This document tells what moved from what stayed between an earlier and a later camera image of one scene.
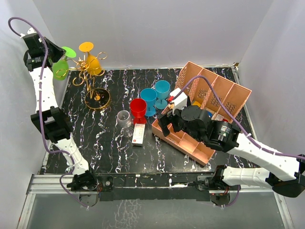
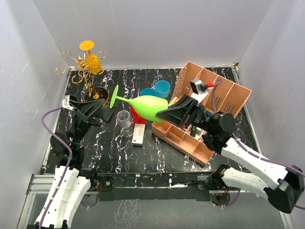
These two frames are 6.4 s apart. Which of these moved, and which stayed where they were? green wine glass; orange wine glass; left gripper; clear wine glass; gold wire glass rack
Moved: green wine glass; left gripper
Stayed: gold wire glass rack; orange wine glass; clear wine glass
